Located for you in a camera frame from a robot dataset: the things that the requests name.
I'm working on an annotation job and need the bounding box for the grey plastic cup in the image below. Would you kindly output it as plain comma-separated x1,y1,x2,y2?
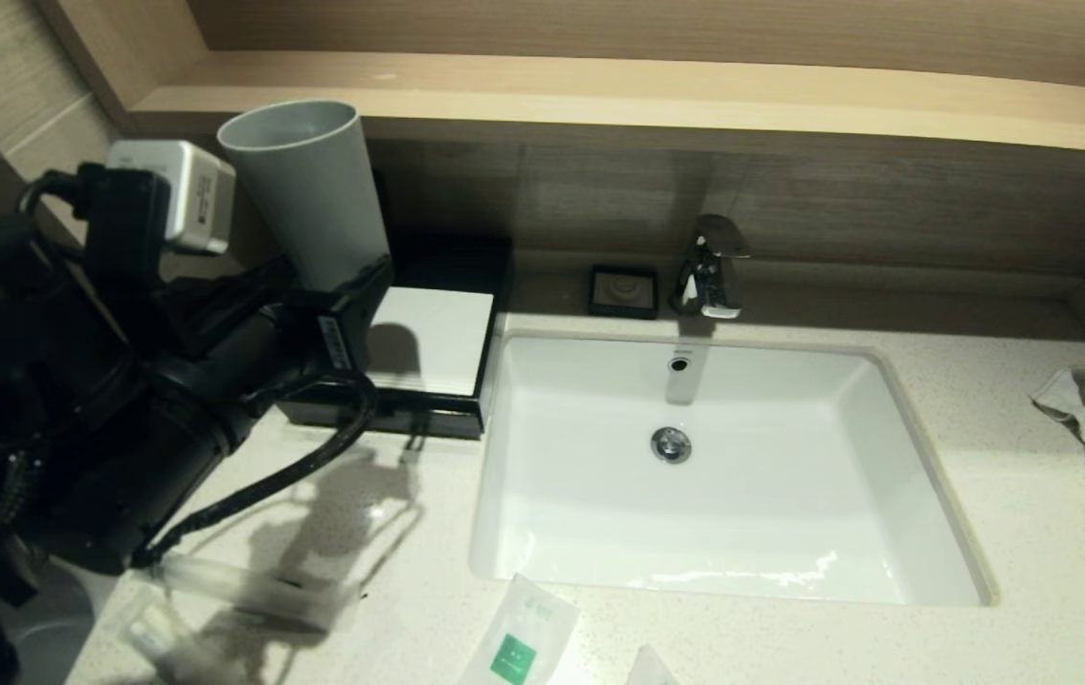
217,100,393,294

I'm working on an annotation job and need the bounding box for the black amenity box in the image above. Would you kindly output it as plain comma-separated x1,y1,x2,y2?
276,236,515,440

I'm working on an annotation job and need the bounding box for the long clear toothbrush packet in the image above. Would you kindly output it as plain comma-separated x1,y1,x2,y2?
148,552,365,634

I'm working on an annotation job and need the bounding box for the black soap dish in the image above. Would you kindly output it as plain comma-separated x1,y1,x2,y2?
587,264,660,321

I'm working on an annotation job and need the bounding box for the clear toothbrush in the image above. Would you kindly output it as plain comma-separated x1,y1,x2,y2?
119,595,258,685

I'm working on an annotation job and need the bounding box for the chrome drain stopper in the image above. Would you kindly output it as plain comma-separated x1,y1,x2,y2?
650,427,693,465

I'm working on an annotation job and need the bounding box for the chrome faucet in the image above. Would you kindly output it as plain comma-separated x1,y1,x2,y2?
671,214,751,321

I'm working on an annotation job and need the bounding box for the white sachet with green square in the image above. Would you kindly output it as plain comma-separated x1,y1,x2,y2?
455,571,580,685

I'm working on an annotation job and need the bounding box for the white sink basin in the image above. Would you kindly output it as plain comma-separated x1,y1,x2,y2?
468,331,998,607

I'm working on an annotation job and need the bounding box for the small plain white sachet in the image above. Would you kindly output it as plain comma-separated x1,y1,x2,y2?
623,642,681,685

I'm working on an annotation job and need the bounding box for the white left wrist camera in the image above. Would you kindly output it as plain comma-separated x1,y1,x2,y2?
108,140,237,256

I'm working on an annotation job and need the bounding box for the wooden wall shelf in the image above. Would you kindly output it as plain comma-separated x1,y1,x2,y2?
33,0,1085,177

